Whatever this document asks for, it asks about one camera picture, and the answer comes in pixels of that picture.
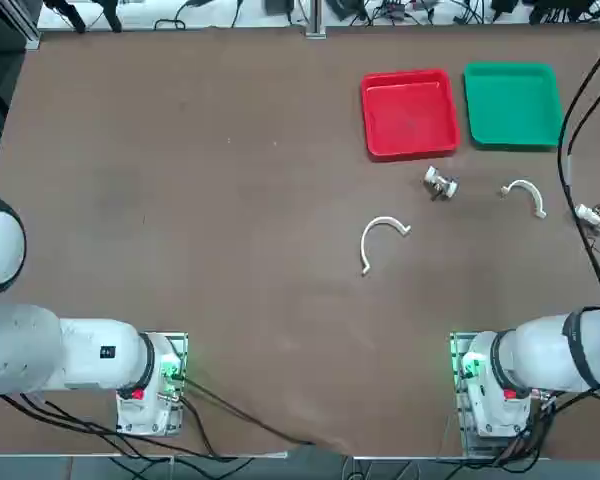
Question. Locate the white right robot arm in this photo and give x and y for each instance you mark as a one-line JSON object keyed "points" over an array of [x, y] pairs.
{"points": [[540, 350]]}

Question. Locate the black stand legs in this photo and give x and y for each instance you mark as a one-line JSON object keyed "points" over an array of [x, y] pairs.
{"points": [[72, 15]]}

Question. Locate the aluminium corner profile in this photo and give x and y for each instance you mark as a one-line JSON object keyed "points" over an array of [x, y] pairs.
{"points": [[32, 37]]}

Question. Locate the large white pipe clamp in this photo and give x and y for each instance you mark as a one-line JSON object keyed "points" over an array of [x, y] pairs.
{"points": [[380, 220]]}

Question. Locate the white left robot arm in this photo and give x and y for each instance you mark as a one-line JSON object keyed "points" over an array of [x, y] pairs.
{"points": [[80, 360]]}

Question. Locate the green plastic tray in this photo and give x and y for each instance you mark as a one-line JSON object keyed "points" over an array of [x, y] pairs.
{"points": [[512, 105]]}

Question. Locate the small white pipe clamp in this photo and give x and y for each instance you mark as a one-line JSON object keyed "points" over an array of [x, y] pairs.
{"points": [[523, 183]]}

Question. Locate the red plastic tray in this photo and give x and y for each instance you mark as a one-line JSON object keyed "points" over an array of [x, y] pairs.
{"points": [[410, 117]]}

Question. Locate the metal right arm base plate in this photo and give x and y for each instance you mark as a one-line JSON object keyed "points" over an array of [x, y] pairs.
{"points": [[456, 350]]}

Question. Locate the black box with red ports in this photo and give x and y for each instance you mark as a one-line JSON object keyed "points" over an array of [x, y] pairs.
{"points": [[395, 7]]}

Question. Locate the aluminium post with bracket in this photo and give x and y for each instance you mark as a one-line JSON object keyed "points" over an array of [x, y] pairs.
{"points": [[316, 20]]}

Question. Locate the dark power adapter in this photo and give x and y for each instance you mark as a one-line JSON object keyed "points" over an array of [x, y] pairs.
{"points": [[345, 7]]}

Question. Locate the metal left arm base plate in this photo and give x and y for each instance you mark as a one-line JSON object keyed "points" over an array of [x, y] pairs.
{"points": [[180, 345]]}

